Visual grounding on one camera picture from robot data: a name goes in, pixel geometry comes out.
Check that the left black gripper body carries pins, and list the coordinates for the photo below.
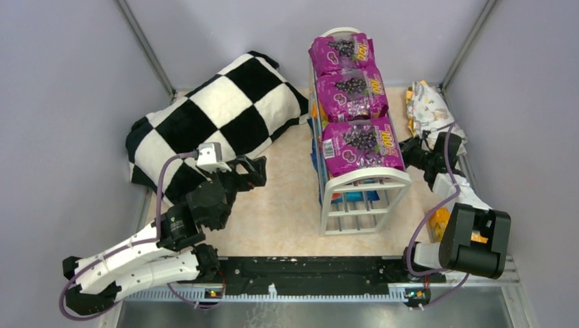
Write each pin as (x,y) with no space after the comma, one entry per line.
(239,173)

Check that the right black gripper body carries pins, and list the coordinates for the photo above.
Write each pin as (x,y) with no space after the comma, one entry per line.
(422,154)

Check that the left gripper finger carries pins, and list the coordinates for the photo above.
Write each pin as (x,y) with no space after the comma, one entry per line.
(251,166)
(247,181)

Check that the purple grape candy bag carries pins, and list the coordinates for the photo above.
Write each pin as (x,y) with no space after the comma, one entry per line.
(353,95)
(359,144)
(338,54)

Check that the orange candy bag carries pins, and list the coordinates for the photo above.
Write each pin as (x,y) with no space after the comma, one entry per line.
(314,110)
(437,224)

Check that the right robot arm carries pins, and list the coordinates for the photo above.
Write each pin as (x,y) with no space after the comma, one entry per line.
(456,251)

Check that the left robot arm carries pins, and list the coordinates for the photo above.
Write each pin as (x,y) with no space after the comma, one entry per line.
(169,249)

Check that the white patterned snack bag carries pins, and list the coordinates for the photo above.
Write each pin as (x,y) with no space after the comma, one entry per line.
(434,116)

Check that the yellow snack bag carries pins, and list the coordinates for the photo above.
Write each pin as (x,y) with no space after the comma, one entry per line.
(414,125)

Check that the black white checkered pillow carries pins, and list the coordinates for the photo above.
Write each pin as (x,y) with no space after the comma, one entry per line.
(245,107)

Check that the blue Slendy snack bag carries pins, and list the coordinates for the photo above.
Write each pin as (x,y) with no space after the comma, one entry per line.
(355,196)

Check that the white metal wire shelf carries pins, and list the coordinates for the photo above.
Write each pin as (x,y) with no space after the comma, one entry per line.
(360,170)

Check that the right aluminium corner post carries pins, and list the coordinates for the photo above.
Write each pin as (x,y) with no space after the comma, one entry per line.
(469,42)

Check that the aluminium corner post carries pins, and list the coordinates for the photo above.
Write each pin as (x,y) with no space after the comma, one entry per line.
(145,46)
(469,42)

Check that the left aluminium corner post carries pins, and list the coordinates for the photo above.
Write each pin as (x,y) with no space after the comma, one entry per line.
(145,46)

